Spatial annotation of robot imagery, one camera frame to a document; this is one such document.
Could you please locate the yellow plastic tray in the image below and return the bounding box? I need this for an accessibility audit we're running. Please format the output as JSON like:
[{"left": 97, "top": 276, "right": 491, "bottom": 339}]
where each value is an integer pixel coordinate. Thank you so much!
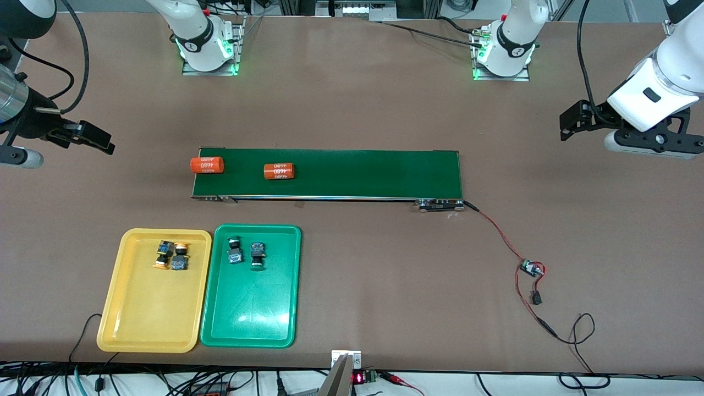
[{"left": 96, "top": 228, "right": 213, "bottom": 354}]

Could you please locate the green conveyor belt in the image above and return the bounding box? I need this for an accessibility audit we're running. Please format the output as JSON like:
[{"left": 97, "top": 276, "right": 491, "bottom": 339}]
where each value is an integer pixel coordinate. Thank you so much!
[{"left": 190, "top": 146, "right": 467, "bottom": 213}]

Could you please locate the yellow mushroom push button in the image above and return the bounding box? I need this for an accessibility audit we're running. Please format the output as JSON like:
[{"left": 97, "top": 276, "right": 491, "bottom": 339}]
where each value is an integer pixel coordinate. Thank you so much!
[
  {"left": 153, "top": 240, "right": 175, "bottom": 271},
  {"left": 170, "top": 242, "right": 191, "bottom": 271}
]

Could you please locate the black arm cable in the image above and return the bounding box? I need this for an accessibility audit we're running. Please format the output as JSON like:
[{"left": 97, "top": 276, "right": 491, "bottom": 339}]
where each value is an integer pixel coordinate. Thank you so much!
[
  {"left": 576, "top": 0, "right": 612, "bottom": 126},
  {"left": 5, "top": 0, "right": 90, "bottom": 115}
]

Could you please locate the thin black looped cable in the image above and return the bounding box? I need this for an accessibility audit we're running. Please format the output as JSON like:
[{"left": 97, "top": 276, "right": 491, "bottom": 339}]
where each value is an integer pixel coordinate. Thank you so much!
[{"left": 553, "top": 312, "right": 612, "bottom": 389}]

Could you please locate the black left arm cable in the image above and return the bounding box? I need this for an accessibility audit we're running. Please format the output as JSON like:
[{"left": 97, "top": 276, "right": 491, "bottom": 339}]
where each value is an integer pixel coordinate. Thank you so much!
[{"left": 576, "top": 0, "right": 612, "bottom": 126}]

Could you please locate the grey metal wedge bar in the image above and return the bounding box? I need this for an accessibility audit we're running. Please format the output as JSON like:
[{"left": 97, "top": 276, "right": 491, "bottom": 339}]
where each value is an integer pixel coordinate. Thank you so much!
[{"left": 318, "top": 355, "right": 354, "bottom": 396}]

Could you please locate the long red black power lead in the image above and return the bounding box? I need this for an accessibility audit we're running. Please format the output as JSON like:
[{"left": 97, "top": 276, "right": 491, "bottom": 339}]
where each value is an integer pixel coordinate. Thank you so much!
[{"left": 514, "top": 263, "right": 559, "bottom": 338}]

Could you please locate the thin black curved cable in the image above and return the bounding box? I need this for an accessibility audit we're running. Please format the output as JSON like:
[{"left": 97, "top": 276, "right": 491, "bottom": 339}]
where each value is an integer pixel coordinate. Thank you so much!
[{"left": 69, "top": 313, "right": 119, "bottom": 364}]

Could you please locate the small metal bracket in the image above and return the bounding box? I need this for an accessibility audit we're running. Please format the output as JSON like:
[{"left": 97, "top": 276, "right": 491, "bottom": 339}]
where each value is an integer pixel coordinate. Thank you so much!
[{"left": 331, "top": 350, "right": 362, "bottom": 370}]

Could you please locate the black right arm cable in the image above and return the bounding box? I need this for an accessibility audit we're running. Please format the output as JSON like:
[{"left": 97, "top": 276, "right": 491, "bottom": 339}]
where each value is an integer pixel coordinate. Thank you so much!
[{"left": 5, "top": 0, "right": 90, "bottom": 115}]

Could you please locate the green plastic tray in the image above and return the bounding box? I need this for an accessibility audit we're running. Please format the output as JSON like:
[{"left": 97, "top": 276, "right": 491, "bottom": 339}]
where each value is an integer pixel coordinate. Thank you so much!
[{"left": 200, "top": 223, "right": 303, "bottom": 349}]

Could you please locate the thick black table cable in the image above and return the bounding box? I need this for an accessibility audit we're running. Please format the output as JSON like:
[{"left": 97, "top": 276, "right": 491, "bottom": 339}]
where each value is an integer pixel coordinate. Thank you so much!
[{"left": 378, "top": 15, "right": 487, "bottom": 49}]

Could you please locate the red probe lead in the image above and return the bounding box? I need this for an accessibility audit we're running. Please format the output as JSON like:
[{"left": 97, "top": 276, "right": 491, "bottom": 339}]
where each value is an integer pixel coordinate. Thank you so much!
[{"left": 381, "top": 371, "right": 425, "bottom": 396}]

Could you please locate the orange cylinder marked 4680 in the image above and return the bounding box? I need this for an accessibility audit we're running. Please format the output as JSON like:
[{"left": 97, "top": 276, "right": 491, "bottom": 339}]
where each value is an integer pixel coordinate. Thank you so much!
[
  {"left": 190, "top": 157, "right": 225, "bottom": 175},
  {"left": 263, "top": 163, "right": 295, "bottom": 181}
]

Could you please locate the grey metal frame equipment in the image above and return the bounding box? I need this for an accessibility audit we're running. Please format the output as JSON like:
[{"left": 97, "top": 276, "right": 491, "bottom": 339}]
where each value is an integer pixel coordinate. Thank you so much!
[{"left": 315, "top": 0, "right": 398, "bottom": 23}]

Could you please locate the short lead with black plug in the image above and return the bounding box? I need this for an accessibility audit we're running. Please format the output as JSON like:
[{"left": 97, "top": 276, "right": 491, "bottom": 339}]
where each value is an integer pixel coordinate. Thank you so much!
[{"left": 527, "top": 273, "right": 545, "bottom": 306}]

